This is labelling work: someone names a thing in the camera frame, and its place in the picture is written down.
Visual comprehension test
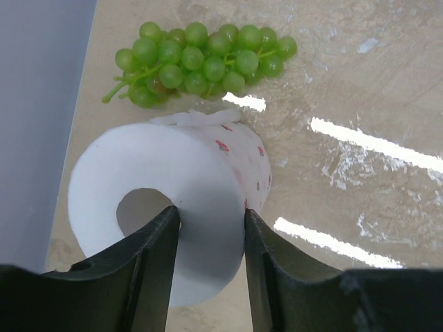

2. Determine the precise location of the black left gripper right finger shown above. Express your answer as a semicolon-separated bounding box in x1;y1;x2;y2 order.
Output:
245;210;442;332

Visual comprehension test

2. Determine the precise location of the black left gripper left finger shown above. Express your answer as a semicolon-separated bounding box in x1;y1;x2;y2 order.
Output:
1;206;180;332

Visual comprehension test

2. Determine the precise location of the floral paper roll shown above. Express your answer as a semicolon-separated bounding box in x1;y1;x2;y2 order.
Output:
68;108;272;308

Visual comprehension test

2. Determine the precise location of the green grape bunch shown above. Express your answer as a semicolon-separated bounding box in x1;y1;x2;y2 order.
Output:
102;21;298;109

